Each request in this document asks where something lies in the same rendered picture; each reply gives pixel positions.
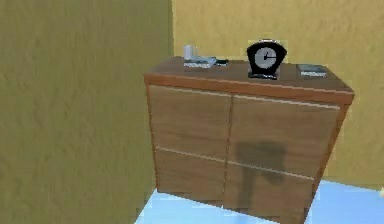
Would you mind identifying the brown wooden chest of drawers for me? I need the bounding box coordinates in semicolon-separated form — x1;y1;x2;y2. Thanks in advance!
143;55;356;224

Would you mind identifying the white mug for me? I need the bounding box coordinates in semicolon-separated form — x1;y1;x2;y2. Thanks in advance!
183;44;198;61

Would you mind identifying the black table clock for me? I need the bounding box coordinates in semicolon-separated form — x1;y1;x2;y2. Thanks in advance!
246;39;288;81

